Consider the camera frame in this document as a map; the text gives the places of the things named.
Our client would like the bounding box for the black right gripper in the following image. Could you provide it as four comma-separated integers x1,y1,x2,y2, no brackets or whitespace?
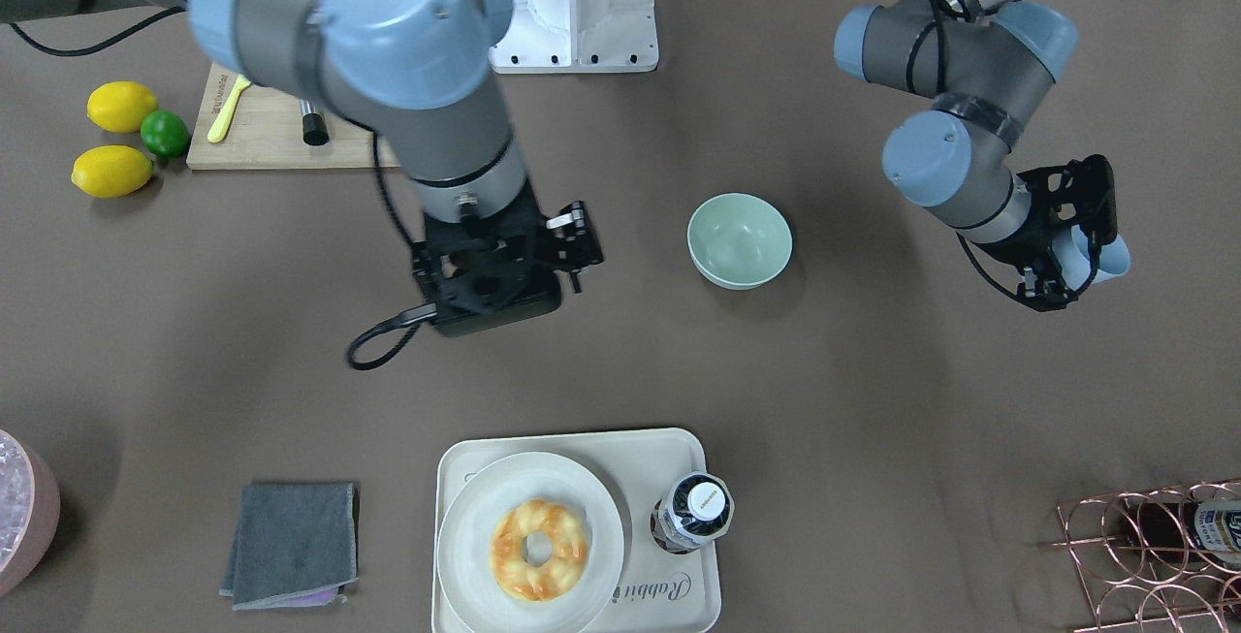
414,185,604,338

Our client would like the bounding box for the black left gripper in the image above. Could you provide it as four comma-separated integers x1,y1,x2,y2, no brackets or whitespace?
989,153,1119,312

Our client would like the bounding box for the light blue cup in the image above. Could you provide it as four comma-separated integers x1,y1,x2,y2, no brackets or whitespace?
1052,226,1131,290

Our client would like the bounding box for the mint green bowl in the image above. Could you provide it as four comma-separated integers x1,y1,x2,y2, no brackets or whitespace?
686,192,794,290

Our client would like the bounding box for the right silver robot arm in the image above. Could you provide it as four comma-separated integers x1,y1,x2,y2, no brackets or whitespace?
2,0,603,338

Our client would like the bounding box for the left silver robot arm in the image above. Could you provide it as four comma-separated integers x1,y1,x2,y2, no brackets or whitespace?
834,0,1131,312

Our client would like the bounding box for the pink bowl of ice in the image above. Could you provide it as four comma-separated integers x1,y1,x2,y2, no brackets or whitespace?
1,429,61,596

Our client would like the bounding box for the white plate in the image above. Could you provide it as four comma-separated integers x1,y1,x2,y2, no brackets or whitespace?
437,452,625,632

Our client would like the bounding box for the wooden cutting board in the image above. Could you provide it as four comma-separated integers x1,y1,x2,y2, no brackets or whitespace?
186,63,372,171

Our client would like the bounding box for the glazed donut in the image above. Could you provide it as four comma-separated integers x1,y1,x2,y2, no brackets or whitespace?
488,499,589,603

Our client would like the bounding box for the yellow plastic knife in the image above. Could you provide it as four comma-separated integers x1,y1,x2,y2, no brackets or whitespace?
206,74,252,145

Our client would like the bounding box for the dark tea bottle on tray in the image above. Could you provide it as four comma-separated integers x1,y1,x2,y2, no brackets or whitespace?
649,470,735,554

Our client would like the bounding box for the grey folded cloth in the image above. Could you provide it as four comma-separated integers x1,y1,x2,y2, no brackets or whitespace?
218,482,359,611

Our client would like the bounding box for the green lime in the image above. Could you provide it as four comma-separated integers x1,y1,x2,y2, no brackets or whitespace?
139,109,192,159

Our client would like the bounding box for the dark bottle in rack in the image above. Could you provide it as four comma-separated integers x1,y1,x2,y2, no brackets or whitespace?
1129,499,1240,571

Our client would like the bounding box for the cream serving tray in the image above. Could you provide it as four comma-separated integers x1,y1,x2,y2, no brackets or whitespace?
431,428,722,632

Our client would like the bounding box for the yellow lemon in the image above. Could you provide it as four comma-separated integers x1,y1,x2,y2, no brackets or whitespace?
87,79,160,134
69,145,154,199

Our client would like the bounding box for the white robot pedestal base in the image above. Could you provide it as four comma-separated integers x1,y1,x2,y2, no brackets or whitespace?
491,0,660,74

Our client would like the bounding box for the copper wire bottle rack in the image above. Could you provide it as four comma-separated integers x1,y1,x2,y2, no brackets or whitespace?
1046,479,1239,632

